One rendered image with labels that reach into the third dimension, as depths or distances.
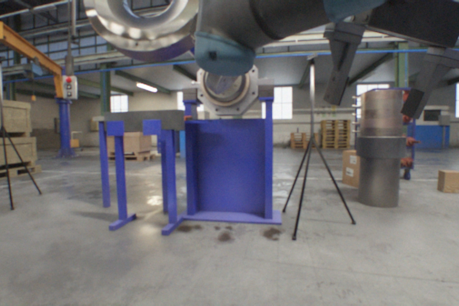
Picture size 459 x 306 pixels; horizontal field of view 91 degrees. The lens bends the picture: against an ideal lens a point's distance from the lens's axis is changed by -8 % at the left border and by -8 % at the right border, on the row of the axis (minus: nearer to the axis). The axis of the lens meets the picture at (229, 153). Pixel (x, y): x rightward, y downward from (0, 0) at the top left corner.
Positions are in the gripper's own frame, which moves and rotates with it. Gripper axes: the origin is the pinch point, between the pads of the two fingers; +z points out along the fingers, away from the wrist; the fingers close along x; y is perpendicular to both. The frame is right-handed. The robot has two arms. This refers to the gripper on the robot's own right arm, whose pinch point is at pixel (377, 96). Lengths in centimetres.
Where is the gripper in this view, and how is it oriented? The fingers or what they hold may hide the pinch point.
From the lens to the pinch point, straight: 40.6
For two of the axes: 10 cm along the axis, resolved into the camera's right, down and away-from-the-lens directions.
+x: 9.9, 1.1, 1.2
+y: 0.6, 4.6, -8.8
